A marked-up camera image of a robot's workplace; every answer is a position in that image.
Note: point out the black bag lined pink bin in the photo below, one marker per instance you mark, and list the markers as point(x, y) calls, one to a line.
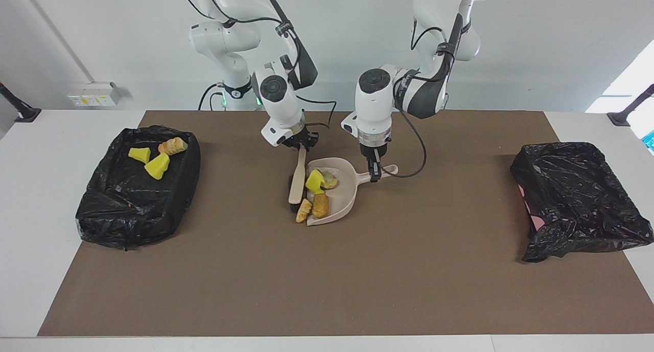
point(577, 198)

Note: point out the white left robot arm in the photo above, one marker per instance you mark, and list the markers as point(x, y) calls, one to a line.
point(375, 112)

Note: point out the brown table mat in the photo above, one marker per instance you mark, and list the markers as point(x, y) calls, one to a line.
point(327, 290)

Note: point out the white wall power strip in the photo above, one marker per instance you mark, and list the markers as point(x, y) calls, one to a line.
point(92, 97)

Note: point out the beige hand brush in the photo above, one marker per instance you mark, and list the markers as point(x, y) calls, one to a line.
point(297, 183)

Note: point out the teal plastic item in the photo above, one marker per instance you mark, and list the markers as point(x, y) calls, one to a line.
point(650, 141)

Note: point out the pale bread piece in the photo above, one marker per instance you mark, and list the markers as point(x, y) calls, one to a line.
point(330, 181)
point(304, 210)

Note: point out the beige plastic dustpan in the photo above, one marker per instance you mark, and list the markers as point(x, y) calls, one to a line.
point(347, 193)

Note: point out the striped orange bread piece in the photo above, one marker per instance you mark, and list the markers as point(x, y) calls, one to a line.
point(172, 146)

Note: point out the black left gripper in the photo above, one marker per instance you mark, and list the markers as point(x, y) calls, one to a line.
point(374, 150)

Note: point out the black clamp stand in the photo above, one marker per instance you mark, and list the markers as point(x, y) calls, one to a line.
point(621, 118)
point(25, 114)

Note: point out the yellow sponge block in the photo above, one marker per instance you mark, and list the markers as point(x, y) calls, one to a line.
point(314, 181)

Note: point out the brown bread piece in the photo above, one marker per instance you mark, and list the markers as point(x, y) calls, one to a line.
point(321, 205)

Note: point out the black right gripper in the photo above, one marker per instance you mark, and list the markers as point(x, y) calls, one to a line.
point(301, 139)

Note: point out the notched yellow sponge piece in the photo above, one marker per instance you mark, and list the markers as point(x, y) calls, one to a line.
point(139, 155)

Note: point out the green and yellow sponge piece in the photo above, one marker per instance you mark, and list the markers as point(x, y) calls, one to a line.
point(157, 166)

